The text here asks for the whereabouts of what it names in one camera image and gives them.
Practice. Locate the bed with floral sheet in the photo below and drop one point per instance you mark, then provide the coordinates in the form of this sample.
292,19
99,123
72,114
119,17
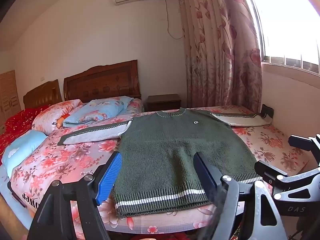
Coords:
75,160

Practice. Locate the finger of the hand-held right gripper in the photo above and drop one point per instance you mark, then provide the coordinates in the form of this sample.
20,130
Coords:
268,171
300,141

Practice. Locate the pink floral pillow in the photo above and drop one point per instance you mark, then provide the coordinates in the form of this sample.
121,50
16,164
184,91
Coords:
47,117

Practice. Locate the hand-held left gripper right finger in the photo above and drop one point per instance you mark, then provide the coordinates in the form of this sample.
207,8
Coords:
205,177

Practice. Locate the small wooden headboard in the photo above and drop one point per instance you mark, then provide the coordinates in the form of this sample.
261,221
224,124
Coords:
42,95

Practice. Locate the small black object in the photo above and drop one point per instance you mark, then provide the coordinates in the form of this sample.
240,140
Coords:
267,111

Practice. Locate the large wooden headboard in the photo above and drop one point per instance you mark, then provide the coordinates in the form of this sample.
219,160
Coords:
105,82

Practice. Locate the light wooden wardrobe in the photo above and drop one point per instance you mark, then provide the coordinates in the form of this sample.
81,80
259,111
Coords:
8,97

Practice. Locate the light blue pillow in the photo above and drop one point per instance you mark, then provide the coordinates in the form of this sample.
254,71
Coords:
22,147

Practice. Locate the red blanket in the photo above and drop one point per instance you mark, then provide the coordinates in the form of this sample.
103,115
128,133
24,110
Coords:
17,122

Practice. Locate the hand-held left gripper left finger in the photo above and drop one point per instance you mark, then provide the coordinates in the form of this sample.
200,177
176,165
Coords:
108,180

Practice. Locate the window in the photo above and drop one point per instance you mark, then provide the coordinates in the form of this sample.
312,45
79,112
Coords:
287,30

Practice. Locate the blue floral pillow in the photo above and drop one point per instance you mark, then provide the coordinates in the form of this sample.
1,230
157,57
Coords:
100,110

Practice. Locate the green knitted sweater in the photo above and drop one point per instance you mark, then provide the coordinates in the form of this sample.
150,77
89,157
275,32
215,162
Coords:
162,155

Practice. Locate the pink floral curtain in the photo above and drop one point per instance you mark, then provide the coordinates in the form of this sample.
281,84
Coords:
215,55

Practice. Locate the dark wooden nightstand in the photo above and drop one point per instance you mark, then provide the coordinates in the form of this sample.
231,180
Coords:
162,102

